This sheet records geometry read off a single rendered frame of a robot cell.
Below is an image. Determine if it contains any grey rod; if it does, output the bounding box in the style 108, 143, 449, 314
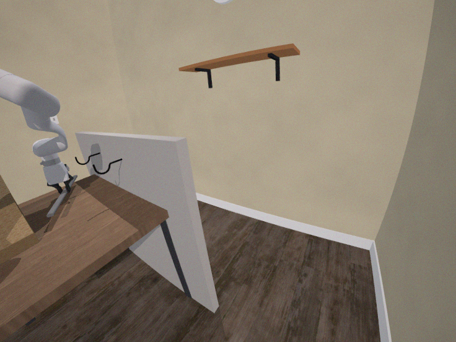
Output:
46, 175, 77, 217

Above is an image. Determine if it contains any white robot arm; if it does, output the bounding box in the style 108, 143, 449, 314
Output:
0, 69, 68, 167

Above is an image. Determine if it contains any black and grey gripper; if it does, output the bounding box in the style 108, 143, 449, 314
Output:
43, 162, 73, 194

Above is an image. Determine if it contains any grey flat wall panel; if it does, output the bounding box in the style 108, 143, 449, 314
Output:
75, 131, 219, 313

